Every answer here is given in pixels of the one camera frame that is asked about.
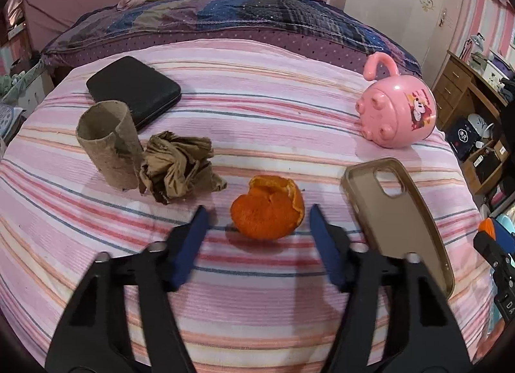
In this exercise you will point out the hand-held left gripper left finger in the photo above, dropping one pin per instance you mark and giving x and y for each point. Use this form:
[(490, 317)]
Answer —
[(189, 244)]

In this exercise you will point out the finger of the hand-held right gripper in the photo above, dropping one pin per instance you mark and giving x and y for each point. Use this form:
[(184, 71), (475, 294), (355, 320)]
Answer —
[(493, 250)]

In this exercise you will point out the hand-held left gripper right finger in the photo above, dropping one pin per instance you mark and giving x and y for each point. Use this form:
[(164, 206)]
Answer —
[(328, 244)]

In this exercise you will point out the orange peel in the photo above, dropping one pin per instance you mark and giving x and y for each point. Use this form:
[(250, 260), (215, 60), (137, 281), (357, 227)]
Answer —
[(265, 216)]

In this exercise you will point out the pink bottle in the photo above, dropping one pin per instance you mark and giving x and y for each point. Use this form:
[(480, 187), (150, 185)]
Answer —
[(498, 200)]

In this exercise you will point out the beige phone case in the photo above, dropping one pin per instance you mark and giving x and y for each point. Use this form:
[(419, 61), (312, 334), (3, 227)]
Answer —
[(398, 220)]

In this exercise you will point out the crumpled brown paper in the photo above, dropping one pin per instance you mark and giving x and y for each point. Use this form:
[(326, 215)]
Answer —
[(177, 168)]

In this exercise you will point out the wooden crate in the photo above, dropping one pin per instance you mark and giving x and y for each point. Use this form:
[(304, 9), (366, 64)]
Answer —
[(485, 168)]

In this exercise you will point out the black paper bag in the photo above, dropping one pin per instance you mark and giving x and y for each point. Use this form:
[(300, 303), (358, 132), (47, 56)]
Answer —
[(464, 135)]

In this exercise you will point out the cardboard tube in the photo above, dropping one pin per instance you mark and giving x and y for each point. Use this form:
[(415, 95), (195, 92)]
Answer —
[(104, 143)]

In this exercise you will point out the dark cloth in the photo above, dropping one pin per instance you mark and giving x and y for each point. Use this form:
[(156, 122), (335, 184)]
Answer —
[(507, 115)]

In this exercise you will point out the pink cartoon cup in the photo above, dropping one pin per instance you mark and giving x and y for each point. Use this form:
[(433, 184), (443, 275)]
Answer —
[(394, 115)]

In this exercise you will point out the pink striped blanket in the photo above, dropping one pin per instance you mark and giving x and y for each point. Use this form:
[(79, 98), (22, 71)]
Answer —
[(261, 115)]

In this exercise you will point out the black wallet case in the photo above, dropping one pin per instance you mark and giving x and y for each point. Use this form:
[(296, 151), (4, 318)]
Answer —
[(132, 87)]

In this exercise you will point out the wooden desk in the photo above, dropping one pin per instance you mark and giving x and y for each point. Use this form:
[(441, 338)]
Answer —
[(454, 83)]

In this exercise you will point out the white box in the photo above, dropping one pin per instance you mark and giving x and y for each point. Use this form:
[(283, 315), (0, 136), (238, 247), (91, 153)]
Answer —
[(495, 73)]

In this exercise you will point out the purple box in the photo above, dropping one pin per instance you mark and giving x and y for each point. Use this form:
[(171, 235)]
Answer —
[(503, 62)]

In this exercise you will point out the desk lamp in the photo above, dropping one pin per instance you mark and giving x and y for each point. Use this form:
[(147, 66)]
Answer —
[(474, 45)]

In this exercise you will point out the dark patterned quilt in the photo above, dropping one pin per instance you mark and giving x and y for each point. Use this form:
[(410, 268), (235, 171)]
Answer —
[(120, 41)]

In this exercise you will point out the white wardrobe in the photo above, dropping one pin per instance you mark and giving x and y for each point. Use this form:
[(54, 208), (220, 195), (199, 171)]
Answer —
[(402, 27)]

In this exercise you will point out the plaid blue blanket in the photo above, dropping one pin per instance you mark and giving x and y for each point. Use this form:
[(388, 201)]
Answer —
[(241, 15)]

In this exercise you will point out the pink bed headboard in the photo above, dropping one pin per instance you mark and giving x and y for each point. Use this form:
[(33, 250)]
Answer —
[(68, 3)]

